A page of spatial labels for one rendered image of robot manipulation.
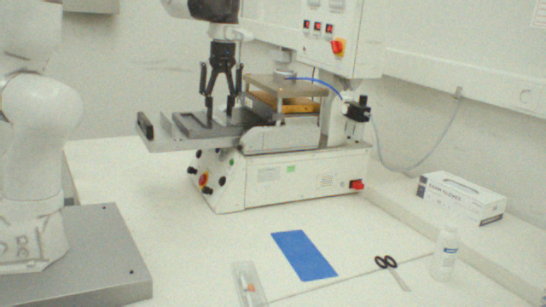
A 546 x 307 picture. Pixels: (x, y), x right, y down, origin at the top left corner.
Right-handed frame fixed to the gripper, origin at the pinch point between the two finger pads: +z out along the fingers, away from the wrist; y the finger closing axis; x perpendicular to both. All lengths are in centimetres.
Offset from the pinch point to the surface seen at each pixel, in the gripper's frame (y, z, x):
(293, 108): -20.5, -2.0, 10.2
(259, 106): -11.5, -1.6, 4.5
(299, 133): -19.8, 4.1, 16.2
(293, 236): -10.8, 27.9, 34.5
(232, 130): -0.7, 4.1, 9.8
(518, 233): -69, 23, 60
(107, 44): 14, 0, -148
